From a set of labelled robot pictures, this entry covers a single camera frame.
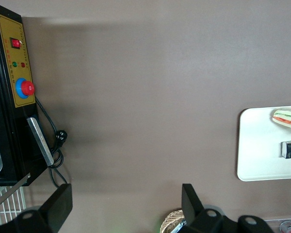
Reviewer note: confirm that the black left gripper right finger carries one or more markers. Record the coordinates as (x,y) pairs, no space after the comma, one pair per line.
(192,206)

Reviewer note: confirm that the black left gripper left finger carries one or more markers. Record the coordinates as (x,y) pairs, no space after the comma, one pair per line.
(59,204)

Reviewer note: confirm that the white plastic tray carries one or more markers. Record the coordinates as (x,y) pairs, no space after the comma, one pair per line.
(259,145)

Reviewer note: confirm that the dark packet in basket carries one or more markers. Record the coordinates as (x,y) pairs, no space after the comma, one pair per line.
(180,225)

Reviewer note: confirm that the woven wicker basket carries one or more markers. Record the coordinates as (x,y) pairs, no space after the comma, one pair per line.
(171,219)

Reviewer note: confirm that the black power plug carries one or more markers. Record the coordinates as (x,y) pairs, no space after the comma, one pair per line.
(61,136)

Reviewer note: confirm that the clear plastic container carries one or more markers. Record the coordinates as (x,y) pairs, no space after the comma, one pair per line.
(283,224)

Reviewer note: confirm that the black machine with yellow panel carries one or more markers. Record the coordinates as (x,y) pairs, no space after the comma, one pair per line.
(8,121)

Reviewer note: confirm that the red and white packet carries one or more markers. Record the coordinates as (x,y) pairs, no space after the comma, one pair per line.
(289,227)

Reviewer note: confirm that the red emergency stop button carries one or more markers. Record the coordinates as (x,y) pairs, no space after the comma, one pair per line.
(27,88)

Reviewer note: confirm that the toy sandwich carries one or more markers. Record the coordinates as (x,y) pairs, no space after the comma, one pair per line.
(287,119)

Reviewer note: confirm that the red rocker switch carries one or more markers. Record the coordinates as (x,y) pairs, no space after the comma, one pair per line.
(15,44)

